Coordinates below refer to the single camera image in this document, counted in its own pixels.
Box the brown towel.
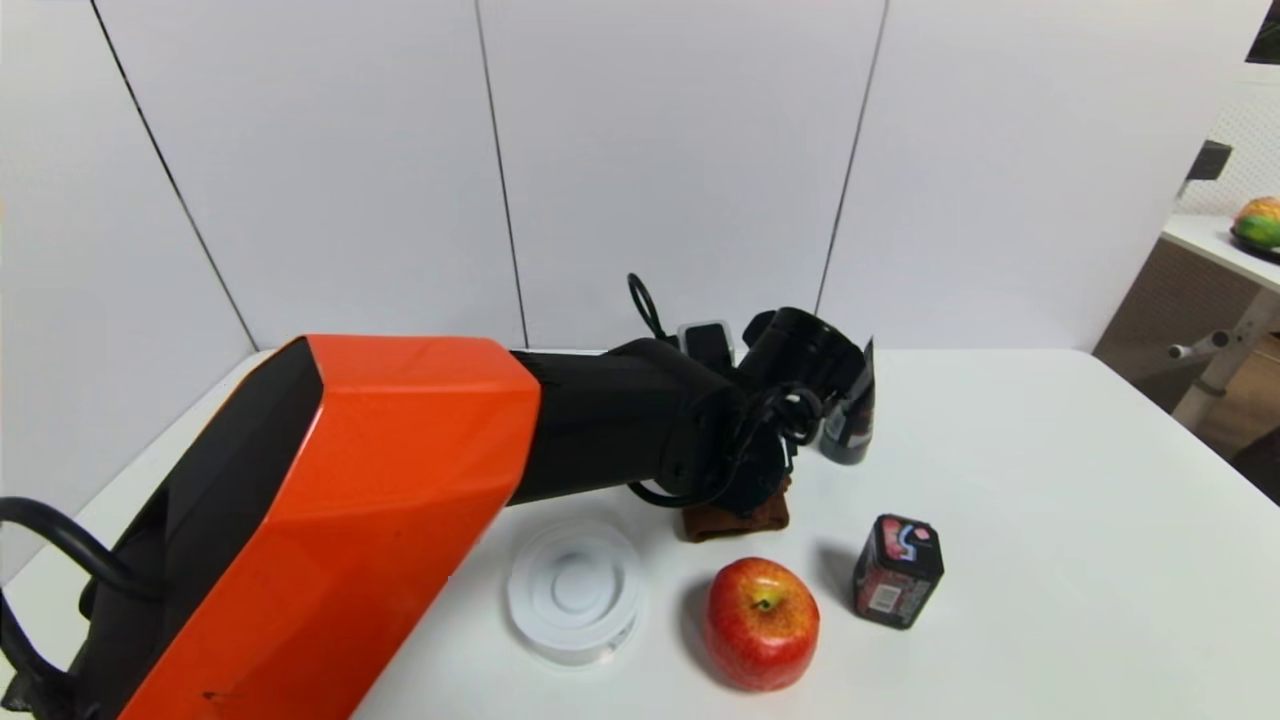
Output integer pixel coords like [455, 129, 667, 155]
[682, 478, 791, 544]

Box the black squeeze tube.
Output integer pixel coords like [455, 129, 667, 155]
[818, 338, 877, 466]

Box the white round plastic container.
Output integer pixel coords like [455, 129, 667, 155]
[506, 518, 644, 667]

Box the red apple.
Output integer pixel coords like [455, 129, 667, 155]
[703, 557, 821, 692]

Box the black hexagonal tin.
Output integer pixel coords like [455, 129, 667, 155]
[852, 514, 945, 630]

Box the white background table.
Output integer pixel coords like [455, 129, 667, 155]
[1160, 213, 1280, 431]

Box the black box on stand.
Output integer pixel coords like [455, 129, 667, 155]
[1185, 141, 1234, 183]

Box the dark plate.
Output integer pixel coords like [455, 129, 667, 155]
[1228, 228, 1280, 265]

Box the orange and green fruit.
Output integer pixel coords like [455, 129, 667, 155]
[1232, 197, 1280, 251]

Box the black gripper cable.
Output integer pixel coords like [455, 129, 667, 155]
[627, 272, 671, 346]

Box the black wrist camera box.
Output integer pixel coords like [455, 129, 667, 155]
[678, 319, 737, 371]

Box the black arm base cable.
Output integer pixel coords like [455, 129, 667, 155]
[0, 497, 166, 706]

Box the dark wall panel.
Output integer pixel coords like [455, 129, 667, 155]
[1245, 0, 1280, 66]

